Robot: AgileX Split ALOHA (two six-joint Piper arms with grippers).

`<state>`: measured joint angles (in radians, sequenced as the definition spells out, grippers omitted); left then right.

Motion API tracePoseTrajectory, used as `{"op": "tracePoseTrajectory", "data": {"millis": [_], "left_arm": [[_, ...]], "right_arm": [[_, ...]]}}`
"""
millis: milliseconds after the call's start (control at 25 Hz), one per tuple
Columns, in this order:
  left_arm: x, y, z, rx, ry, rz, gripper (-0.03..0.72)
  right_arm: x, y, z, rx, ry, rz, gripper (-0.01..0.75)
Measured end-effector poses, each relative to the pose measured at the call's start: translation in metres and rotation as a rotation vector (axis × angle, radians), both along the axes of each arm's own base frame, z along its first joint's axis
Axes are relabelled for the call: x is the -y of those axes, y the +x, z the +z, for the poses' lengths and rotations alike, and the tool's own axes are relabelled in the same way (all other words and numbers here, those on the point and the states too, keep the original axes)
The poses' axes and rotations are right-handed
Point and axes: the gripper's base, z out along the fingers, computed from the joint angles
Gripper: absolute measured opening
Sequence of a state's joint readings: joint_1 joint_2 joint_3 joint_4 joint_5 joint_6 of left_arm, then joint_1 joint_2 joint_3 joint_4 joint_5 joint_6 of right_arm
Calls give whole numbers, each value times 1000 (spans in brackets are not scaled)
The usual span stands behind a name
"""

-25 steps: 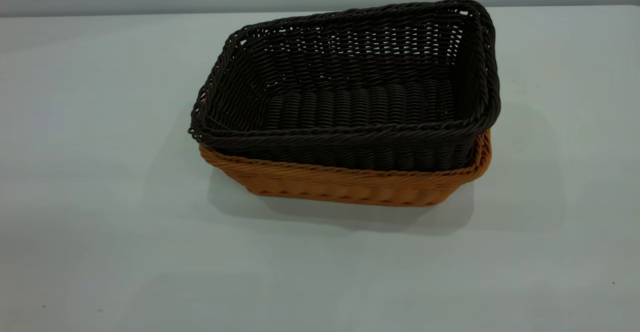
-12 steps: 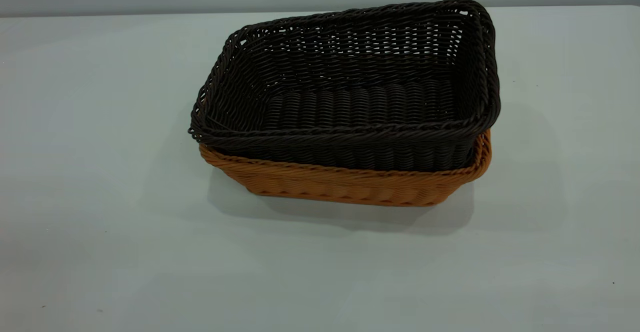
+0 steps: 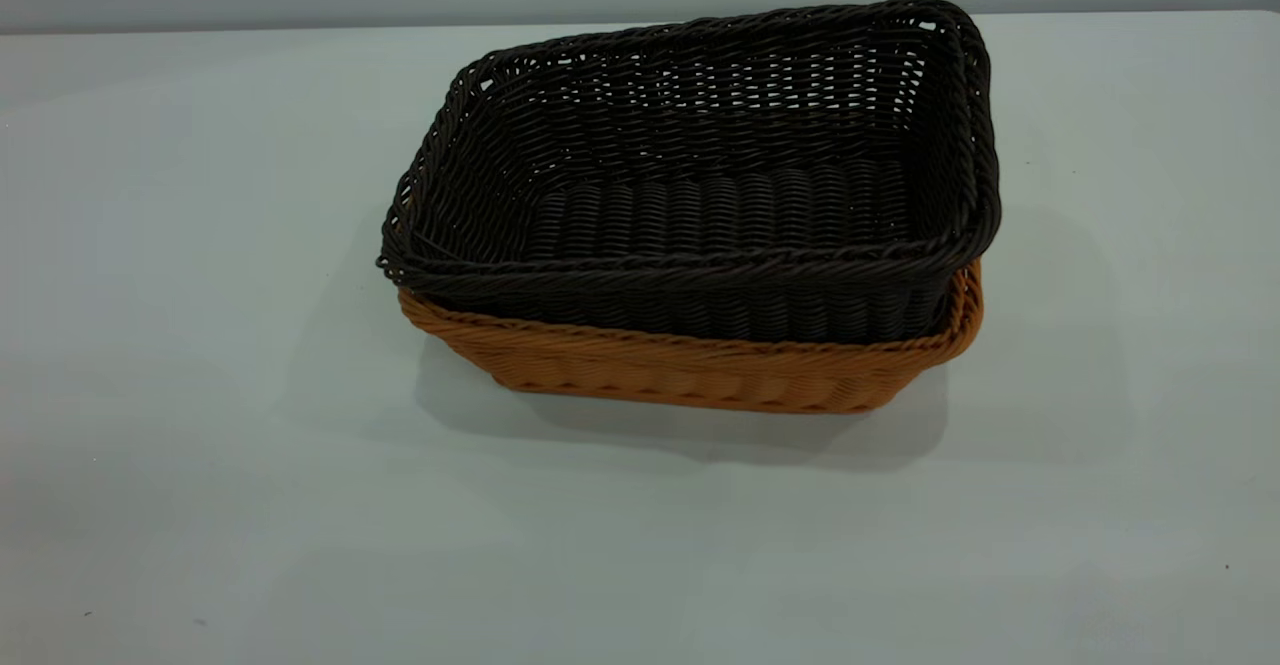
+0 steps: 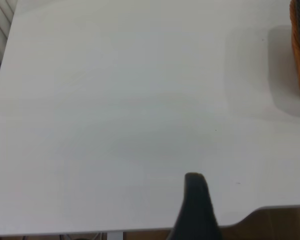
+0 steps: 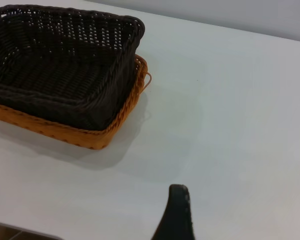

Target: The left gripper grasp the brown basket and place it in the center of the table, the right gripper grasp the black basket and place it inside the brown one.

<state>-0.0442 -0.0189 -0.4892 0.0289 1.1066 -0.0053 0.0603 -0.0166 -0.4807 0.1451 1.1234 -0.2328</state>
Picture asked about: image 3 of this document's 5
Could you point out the light brown wicker basket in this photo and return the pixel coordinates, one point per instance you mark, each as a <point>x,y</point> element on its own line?
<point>700,370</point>

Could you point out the dark brown wicker basket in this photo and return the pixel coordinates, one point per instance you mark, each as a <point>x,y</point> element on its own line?
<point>700,205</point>

